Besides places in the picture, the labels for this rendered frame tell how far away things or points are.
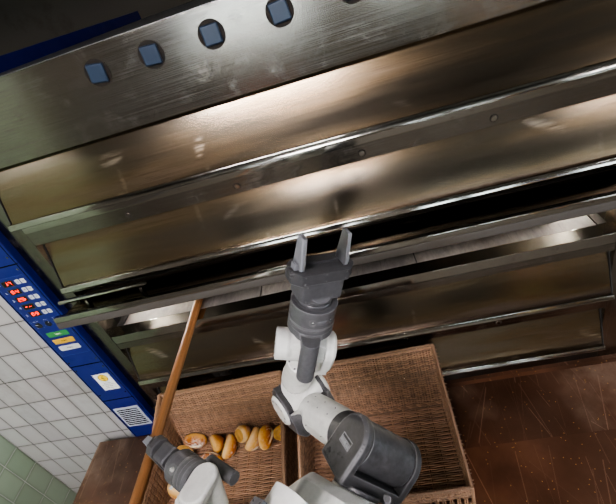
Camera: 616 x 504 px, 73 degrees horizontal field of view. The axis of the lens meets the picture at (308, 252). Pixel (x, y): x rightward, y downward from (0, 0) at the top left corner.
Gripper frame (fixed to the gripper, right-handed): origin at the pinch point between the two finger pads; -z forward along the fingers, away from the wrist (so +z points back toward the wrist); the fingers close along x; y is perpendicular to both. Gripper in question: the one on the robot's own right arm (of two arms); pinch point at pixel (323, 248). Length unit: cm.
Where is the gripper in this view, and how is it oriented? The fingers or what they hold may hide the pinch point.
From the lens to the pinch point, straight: 70.6
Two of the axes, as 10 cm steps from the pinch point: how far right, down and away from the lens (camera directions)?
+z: -1.2, 8.3, 5.4
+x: -9.0, 1.3, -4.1
